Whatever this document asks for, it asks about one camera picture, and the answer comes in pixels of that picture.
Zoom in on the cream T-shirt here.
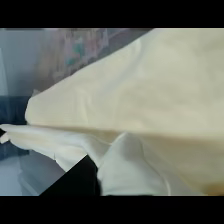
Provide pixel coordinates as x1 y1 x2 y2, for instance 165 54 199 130
0 28 224 197

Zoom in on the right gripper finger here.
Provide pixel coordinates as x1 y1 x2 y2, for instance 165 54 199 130
39 154 101 197

